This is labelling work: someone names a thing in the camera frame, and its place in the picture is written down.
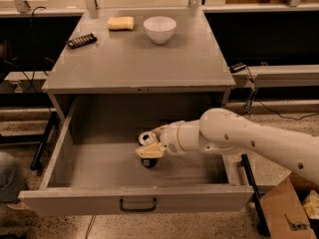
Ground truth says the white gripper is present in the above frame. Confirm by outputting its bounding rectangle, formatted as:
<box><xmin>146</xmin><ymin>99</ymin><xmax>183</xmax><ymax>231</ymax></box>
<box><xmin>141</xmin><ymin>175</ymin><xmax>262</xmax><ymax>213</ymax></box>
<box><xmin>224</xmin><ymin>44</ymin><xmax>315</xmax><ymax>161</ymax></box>
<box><xmin>136</xmin><ymin>120</ymin><xmax>200</xmax><ymax>158</ymax></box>

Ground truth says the blue pepsi can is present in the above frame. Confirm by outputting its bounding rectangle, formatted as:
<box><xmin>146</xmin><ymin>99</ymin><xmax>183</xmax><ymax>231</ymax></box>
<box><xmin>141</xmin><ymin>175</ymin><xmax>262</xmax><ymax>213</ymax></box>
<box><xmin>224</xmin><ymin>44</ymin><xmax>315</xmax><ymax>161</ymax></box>
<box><xmin>138</xmin><ymin>131</ymin><xmax>160</xmax><ymax>168</ymax></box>

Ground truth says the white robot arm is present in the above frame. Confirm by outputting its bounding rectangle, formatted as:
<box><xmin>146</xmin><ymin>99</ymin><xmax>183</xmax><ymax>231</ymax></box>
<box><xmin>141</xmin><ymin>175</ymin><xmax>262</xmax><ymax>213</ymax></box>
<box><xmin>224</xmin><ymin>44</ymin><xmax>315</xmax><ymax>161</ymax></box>
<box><xmin>136</xmin><ymin>109</ymin><xmax>319</xmax><ymax>184</ymax></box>

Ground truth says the grey open top drawer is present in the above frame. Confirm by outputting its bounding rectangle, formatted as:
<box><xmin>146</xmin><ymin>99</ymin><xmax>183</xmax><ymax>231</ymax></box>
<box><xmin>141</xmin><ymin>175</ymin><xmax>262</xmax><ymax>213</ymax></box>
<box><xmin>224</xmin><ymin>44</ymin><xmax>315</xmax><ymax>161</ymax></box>
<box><xmin>20</xmin><ymin>94</ymin><xmax>253</xmax><ymax>216</ymax></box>

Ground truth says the white ceramic bowl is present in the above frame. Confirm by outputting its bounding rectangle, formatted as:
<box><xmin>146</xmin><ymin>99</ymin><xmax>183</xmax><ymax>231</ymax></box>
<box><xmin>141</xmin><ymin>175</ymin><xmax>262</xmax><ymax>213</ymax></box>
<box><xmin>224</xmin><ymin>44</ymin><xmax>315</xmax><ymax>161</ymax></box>
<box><xmin>144</xmin><ymin>16</ymin><xmax>176</xmax><ymax>44</ymax></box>

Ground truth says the small black power adapter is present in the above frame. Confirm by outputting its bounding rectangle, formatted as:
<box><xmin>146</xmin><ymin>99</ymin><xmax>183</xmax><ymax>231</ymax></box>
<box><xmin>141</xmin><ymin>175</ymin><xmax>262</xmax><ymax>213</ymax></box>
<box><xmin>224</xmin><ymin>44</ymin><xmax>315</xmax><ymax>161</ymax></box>
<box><xmin>229</xmin><ymin>63</ymin><xmax>246</xmax><ymax>74</ymax></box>

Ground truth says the yellow sponge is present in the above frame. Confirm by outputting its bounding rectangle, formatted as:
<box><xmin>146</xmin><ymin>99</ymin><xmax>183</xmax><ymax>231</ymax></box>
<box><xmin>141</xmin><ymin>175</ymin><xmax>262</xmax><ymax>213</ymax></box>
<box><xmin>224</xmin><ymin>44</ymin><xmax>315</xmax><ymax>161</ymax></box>
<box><xmin>107</xmin><ymin>16</ymin><xmax>135</xmax><ymax>31</ymax></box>

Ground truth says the black metal table leg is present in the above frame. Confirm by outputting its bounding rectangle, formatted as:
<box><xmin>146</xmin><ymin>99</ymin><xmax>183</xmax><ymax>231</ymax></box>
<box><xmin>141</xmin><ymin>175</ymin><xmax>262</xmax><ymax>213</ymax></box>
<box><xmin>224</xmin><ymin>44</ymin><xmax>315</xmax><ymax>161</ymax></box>
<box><xmin>241</xmin><ymin>153</ymin><xmax>270</xmax><ymax>237</ymax></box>

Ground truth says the brown cardboard box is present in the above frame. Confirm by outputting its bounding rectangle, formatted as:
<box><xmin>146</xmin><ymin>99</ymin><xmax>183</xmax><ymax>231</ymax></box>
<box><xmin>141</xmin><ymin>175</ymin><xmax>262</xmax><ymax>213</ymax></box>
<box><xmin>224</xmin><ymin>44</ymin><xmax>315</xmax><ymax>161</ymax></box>
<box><xmin>260</xmin><ymin>173</ymin><xmax>318</xmax><ymax>239</ymax></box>

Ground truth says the black metal left stand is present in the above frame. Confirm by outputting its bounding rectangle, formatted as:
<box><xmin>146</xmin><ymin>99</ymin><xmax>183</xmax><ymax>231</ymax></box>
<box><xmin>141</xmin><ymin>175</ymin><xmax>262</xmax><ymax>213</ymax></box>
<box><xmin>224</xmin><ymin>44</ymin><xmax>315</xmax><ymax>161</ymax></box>
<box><xmin>0</xmin><ymin>112</ymin><xmax>57</xmax><ymax>171</ymax></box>

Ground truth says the person's grey trouser leg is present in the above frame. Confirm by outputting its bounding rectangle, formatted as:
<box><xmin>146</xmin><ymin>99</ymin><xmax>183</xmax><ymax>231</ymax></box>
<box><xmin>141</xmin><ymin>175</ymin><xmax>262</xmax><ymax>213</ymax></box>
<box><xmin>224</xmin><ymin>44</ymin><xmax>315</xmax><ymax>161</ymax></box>
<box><xmin>0</xmin><ymin>152</ymin><xmax>28</xmax><ymax>204</ymax></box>

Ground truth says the yellow packet in box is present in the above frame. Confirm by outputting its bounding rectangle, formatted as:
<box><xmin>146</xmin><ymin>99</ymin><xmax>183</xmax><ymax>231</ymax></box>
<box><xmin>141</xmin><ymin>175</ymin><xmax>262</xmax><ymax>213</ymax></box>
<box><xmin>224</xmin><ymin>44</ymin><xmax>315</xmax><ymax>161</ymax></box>
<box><xmin>302</xmin><ymin>190</ymin><xmax>319</xmax><ymax>220</ymax></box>

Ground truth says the black drawer handle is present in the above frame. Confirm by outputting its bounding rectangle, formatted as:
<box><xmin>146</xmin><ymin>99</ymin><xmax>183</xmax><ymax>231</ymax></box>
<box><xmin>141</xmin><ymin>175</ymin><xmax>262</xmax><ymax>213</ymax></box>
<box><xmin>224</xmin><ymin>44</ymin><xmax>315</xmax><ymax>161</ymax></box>
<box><xmin>119</xmin><ymin>198</ymin><xmax>158</xmax><ymax>213</ymax></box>

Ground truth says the black cable on right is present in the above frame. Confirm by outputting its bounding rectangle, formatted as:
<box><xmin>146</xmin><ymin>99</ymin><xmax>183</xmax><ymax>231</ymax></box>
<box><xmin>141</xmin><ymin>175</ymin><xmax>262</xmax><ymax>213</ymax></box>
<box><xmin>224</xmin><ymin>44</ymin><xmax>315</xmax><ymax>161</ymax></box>
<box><xmin>238</xmin><ymin>66</ymin><xmax>319</xmax><ymax>121</ymax></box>

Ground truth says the black cable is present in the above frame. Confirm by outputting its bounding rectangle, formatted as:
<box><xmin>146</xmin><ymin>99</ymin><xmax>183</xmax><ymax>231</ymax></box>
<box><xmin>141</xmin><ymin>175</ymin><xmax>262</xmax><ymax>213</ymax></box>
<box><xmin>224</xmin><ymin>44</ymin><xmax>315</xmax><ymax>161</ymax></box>
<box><xmin>238</xmin><ymin>66</ymin><xmax>319</xmax><ymax>121</ymax></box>
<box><xmin>2</xmin><ymin>5</ymin><xmax>57</xmax><ymax>115</ymax></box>

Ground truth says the black cable on left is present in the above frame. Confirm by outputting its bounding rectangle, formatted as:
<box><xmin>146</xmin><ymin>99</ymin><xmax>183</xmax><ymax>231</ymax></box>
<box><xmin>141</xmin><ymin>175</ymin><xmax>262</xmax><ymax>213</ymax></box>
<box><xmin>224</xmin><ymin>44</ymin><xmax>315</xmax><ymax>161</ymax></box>
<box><xmin>2</xmin><ymin>5</ymin><xmax>57</xmax><ymax>115</ymax></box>

